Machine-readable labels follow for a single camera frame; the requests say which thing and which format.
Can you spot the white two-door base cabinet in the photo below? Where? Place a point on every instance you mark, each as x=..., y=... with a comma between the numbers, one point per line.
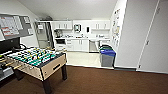
x=80, y=45

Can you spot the grey bin green lid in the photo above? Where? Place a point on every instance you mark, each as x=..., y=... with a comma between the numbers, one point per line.
x=106, y=48

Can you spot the white schedule sheet red marks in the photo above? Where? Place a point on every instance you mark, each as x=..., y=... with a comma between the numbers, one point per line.
x=8, y=26

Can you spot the black built-in microwave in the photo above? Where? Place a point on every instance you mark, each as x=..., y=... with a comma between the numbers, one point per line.
x=60, y=41

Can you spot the stainless steel refrigerator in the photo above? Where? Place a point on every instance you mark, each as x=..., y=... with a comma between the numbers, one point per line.
x=43, y=37

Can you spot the grey bin black lid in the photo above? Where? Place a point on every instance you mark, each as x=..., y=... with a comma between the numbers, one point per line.
x=104, y=45

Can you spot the white drawer unit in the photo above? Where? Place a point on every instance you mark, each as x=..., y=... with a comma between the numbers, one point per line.
x=68, y=44
x=104, y=41

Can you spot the foosball table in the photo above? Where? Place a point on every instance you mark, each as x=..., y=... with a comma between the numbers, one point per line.
x=46, y=68

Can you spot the large colourful wall chart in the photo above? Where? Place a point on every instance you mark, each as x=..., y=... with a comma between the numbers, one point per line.
x=116, y=20

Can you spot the dark coffee machine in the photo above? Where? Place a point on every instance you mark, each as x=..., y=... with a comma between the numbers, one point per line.
x=57, y=33

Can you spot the white paper sheet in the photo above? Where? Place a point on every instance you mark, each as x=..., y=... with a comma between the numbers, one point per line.
x=40, y=27

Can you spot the black monitor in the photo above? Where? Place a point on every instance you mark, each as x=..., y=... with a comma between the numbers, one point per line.
x=8, y=45

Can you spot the grey bin blue lid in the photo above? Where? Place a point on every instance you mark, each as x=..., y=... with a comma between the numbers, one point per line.
x=107, y=58

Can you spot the stainless steel dishwasher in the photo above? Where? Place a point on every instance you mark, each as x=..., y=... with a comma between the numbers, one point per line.
x=93, y=46

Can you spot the white door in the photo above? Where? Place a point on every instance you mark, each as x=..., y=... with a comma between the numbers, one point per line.
x=156, y=36

